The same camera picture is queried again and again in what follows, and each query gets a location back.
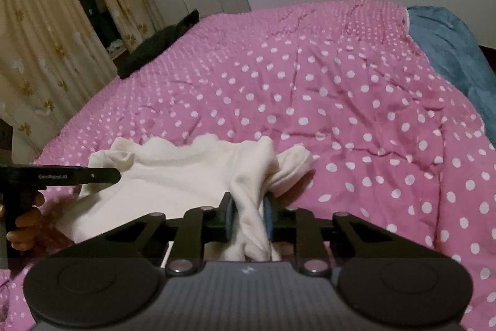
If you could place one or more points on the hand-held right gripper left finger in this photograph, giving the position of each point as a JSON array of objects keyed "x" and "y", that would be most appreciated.
[{"x": 229, "y": 217}]

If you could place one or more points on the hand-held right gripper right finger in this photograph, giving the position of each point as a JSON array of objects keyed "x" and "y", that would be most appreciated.
[{"x": 268, "y": 223}]

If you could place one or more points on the person's left hand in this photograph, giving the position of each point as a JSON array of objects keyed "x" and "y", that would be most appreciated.
[{"x": 25, "y": 224}]

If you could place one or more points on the blue blanket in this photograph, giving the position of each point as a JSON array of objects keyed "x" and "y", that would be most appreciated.
[{"x": 453, "y": 44}]

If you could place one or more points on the white knit garment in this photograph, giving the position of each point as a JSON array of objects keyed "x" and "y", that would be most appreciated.
[{"x": 182, "y": 176}]

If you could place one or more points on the pink polka-dot blanket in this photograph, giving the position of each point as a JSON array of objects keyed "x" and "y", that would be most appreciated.
[{"x": 310, "y": 114}]

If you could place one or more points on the black cloth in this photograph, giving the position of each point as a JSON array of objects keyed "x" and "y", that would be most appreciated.
[{"x": 155, "y": 44}]

